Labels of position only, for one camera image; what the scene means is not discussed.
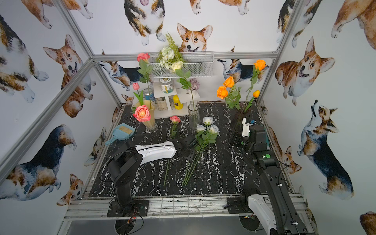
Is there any white rose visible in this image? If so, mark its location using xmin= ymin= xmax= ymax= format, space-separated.
xmin=203 ymin=117 xmax=214 ymax=126
xmin=182 ymin=124 xmax=207 ymax=186
xmin=193 ymin=125 xmax=219 ymax=172

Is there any pink rose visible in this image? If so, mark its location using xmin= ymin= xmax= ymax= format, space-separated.
xmin=137 ymin=53 xmax=152 ymax=89
xmin=163 ymin=116 xmax=181 ymax=186
xmin=133 ymin=105 xmax=151 ymax=122

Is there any orange tulip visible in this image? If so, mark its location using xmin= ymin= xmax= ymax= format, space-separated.
xmin=244 ymin=90 xmax=260 ymax=112

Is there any orange rose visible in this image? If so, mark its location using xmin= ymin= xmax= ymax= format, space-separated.
xmin=223 ymin=76 xmax=241 ymax=110
xmin=217 ymin=86 xmax=241 ymax=110
xmin=246 ymin=60 xmax=268 ymax=103

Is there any cream rose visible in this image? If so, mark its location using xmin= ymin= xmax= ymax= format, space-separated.
xmin=170 ymin=60 xmax=198 ymax=112

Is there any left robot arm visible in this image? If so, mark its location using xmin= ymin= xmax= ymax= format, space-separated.
xmin=106 ymin=135 xmax=198 ymax=208

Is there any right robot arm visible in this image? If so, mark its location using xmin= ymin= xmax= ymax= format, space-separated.
xmin=241 ymin=123 xmax=311 ymax=235

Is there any purple glass vase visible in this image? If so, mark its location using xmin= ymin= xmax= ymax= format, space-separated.
xmin=230 ymin=102 xmax=251 ymax=146

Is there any clear glass cylinder vase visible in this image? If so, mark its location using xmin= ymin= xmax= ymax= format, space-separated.
xmin=188 ymin=102 xmax=200 ymax=130

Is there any yellow fluted vase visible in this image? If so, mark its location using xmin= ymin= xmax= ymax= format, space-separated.
xmin=131 ymin=100 xmax=157 ymax=132

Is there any yellow bottle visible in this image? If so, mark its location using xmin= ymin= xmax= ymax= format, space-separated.
xmin=173 ymin=95 xmax=183 ymax=110

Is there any white wooden shelf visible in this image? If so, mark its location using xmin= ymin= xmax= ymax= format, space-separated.
xmin=153 ymin=81 xmax=192 ymax=119

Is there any blue tin can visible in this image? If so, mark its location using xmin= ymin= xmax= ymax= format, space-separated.
xmin=143 ymin=88 xmax=155 ymax=102

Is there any small pink potted flower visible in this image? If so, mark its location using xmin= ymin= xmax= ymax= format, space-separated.
xmin=189 ymin=78 xmax=200 ymax=91

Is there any teal dustpan with brush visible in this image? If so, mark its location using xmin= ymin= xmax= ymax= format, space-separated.
xmin=105 ymin=123 xmax=136 ymax=146

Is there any white lidded jar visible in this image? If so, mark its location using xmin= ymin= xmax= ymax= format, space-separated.
xmin=159 ymin=78 xmax=174 ymax=94

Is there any white green artificial bouquet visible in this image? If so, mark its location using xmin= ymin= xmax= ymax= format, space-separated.
xmin=156 ymin=33 xmax=185 ymax=72

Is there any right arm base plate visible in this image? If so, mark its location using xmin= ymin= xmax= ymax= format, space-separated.
xmin=224 ymin=197 xmax=253 ymax=214

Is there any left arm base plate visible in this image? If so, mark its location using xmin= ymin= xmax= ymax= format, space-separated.
xmin=107 ymin=200 xmax=150 ymax=217

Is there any white wire basket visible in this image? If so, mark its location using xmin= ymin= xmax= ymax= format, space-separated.
xmin=149 ymin=52 xmax=214 ymax=78

